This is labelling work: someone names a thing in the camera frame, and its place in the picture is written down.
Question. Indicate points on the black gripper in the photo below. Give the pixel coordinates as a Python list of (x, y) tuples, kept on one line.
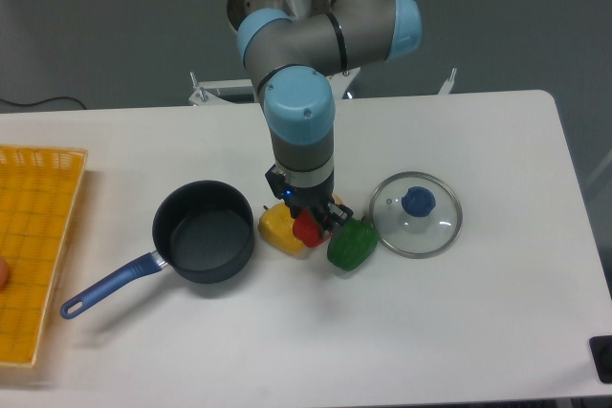
[(316, 198)]

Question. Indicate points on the red bell pepper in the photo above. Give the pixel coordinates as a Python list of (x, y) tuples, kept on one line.
[(306, 230)]

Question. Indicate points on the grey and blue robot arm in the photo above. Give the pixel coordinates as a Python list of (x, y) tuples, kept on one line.
[(289, 49)]

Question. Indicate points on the yellow bell pepper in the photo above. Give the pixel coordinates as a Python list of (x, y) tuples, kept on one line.
[(276, 228)]

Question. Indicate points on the green bell pepper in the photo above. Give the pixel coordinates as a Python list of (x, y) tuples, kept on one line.
[(355, 242)]

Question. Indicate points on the glass lid with blue knob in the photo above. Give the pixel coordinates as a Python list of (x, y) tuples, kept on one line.
[(415, 215)]

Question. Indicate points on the yellow woven basket tray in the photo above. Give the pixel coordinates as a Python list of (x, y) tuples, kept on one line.
[(39, 189)]

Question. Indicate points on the black device at table edge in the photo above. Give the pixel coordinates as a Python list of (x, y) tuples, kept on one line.
[(601, 350)]

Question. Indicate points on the orange object in basket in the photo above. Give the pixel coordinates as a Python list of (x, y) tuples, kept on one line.
[(5, 272)]

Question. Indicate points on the dark pot with blue handle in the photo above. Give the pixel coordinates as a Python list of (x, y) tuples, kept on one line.
[(203, 230)]

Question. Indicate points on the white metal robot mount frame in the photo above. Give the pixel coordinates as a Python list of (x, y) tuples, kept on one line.
[(357, 83)]

